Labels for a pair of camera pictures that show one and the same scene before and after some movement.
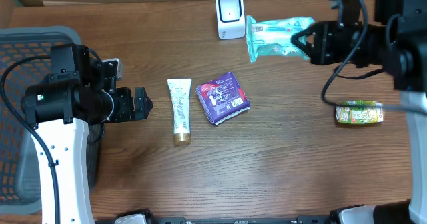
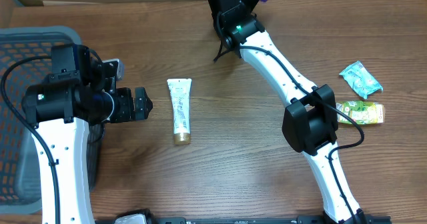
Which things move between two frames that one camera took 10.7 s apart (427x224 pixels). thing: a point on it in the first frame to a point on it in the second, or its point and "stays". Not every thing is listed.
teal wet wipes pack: [273, 37] to [362, 82]
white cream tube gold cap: [180, 94] stays
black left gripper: [134, 105] stays
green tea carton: [361, 112] stays
